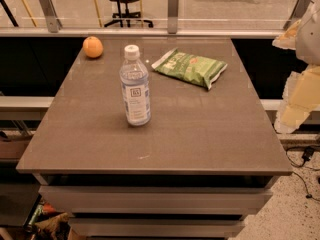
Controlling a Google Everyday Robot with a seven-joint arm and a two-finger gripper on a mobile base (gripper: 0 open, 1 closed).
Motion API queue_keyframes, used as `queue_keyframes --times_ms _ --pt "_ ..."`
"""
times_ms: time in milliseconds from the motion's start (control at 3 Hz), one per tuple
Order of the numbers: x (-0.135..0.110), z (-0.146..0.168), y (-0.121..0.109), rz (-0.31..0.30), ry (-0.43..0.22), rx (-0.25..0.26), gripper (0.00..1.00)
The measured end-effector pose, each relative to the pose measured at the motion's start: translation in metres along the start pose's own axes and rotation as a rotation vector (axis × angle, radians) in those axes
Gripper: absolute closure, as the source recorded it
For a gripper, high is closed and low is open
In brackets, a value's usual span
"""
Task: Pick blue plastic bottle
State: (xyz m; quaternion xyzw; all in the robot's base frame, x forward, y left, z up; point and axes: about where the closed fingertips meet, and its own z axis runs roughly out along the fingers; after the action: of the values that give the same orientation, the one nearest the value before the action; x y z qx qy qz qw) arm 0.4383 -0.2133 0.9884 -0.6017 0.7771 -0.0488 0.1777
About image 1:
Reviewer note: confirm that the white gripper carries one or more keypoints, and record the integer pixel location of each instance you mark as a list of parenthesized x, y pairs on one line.
[(310, 39)]

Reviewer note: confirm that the blue plastic water bottle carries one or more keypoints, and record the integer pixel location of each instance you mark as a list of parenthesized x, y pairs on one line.
[(135, 87)]

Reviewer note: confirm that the green chip bag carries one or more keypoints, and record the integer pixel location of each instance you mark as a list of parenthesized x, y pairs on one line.
[(194, 69)]

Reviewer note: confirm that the orange fruit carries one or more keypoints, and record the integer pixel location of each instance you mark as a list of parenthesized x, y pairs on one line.
[(92, 47)]

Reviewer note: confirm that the grey drawer cabinet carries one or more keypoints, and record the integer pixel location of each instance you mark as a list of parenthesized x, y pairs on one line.
[(156, 212)]

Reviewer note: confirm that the right metal railing post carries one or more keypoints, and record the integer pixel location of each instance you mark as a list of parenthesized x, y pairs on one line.
[(298, 11)]

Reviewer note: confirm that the metal railing post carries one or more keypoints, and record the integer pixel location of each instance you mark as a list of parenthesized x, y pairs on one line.
[(172, 22), (298, 11), (52, 21)]

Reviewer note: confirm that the middle metal railing post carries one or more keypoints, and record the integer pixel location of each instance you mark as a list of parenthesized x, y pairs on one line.
[(172, 22)]

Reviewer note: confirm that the left metal railing post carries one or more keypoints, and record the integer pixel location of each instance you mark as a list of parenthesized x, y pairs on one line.
[(52, 21)]

